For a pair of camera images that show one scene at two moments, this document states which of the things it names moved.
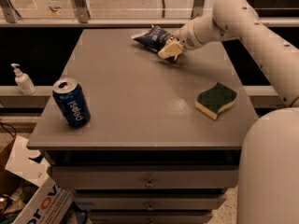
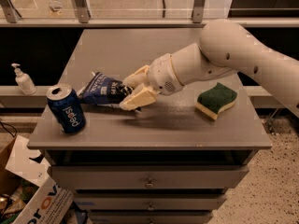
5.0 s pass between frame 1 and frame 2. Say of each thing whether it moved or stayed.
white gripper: moved
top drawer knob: stayed
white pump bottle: stayed
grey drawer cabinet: stayed
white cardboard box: stayed
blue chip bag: moved
